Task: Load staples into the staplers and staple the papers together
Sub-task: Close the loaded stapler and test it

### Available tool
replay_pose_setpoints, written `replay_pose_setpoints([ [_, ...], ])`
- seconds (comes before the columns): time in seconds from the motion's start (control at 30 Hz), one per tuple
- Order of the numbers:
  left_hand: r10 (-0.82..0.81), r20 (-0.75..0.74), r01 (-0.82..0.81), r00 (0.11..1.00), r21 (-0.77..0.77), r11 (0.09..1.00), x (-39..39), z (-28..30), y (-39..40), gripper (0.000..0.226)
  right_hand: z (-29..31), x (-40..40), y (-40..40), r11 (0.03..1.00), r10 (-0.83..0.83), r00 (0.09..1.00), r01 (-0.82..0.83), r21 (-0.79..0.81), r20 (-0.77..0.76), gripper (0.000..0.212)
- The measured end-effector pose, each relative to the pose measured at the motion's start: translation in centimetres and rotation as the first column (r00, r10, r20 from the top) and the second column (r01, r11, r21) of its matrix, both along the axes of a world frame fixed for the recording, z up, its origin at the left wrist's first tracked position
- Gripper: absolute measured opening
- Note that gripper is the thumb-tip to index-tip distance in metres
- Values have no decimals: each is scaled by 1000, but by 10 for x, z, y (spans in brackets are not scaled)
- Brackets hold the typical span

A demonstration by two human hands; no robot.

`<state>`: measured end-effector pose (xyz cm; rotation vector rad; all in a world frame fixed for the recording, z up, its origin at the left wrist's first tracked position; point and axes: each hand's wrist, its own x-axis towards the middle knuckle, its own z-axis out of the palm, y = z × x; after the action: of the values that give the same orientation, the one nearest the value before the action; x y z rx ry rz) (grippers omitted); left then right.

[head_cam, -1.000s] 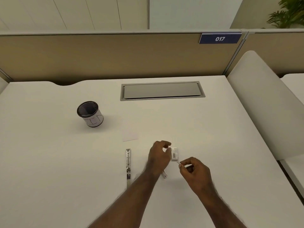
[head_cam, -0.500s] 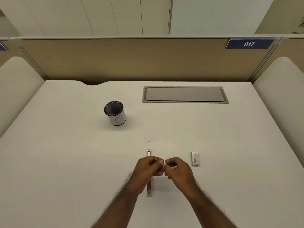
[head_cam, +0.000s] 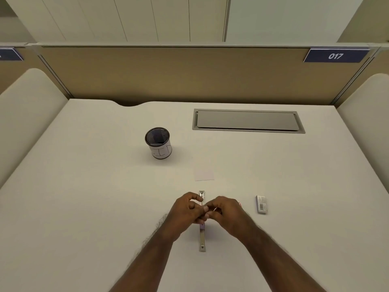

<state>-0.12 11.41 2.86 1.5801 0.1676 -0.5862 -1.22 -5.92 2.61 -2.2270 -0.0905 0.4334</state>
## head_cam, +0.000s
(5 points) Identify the person's right hand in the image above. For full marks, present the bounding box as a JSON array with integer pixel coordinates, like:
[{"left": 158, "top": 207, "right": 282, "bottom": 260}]
[{"left": 203, "top": 196, "right": 259, "bottom": 241}]

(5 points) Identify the person's left hand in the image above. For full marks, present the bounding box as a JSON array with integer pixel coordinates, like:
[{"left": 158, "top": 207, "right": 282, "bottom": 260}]
[{"left": 162, "top": 192, "right": 210, "bottom": 241}]

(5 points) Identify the white metal stapler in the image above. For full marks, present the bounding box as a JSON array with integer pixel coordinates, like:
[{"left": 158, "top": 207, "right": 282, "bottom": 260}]
[{"left": 198, "top": 190, "right": 208, "bottom": 253}]

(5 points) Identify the small box of staples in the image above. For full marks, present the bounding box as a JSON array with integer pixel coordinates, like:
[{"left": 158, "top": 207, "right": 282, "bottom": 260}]
[{"left": 256, "top": 195, "right": 269, "bottom": 214}]

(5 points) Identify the white paper sheet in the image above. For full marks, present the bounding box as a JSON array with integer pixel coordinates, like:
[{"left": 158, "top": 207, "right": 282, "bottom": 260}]
[{"left": 194, "top": 158, "right": 215, "bottom": 182}]

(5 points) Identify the person's right forearm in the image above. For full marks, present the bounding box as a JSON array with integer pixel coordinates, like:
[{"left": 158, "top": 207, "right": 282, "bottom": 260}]
[{"left": 242, "top": 223, "right": 327, "bottom": 292}]

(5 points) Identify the person's left forearm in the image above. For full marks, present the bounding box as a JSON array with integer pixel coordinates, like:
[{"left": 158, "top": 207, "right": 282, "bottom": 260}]
[{"left": 109, "top": 228, "right": 178, "bottom": 292}]

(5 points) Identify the black mesh pen holder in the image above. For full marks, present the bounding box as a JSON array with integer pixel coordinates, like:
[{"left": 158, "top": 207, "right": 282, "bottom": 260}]
[{"left": 144, "top": 127, "right": 173, "bottom": 161}]

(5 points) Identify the long beige partition panel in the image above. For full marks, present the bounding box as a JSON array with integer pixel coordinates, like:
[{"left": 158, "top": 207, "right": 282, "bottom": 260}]
[{"left": 27, "top": 42, "right": 380, "bottom": 107}]

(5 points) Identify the white curved desk divider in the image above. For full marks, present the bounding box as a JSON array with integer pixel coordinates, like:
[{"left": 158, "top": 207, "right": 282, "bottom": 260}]
[
  {"left": 336, "top": 73, "right": 389, "bottom": 193},
  {"left": 0, "top": 68, "right": 69, "bottom": 189}
]

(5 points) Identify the blue number sign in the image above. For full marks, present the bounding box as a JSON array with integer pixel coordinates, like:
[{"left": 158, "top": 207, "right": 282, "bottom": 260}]
[
  {"left": 303, "top": 47, "right": 371, "bottom": 63},
  {"left": 0, "top": 47, "right": 25, "bottom": 62}
]

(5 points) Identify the beige side partition panel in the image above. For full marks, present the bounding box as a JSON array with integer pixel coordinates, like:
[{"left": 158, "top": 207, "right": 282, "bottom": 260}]
[
  {"left": 0, "top": 43, "right": 73, "bottom": 99},
  {"left": 333, "top": 45, "right": 389, "bottom": 105}
]

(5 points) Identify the white tall cabinet row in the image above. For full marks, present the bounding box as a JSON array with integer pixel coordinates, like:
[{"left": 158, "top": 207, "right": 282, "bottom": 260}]
[{"left": 0, "top": 0, "right": 231, "bottom": 45}]

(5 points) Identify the grey desk cable hatch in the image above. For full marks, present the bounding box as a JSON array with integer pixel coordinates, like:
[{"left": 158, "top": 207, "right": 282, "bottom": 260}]
[{"left": 192, "top": 108, "right": 306, "bottom": 135}]

